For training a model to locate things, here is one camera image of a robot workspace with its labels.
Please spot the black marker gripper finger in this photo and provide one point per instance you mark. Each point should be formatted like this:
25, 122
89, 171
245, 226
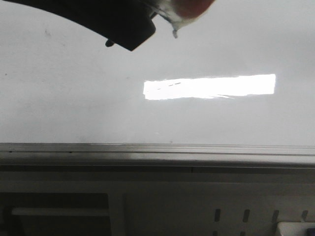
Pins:
88, 13

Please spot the taped black whiteboard marker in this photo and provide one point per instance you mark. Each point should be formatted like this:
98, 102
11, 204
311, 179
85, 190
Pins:
182, 12

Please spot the white perforated metal panel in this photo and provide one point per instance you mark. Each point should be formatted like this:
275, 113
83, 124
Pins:
166, 203

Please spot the white box with dark item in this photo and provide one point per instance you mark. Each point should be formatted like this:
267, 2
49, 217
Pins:
295, 229

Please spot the white whiteboard with aluminium frame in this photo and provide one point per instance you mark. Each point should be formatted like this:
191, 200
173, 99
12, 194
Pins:
237, 86

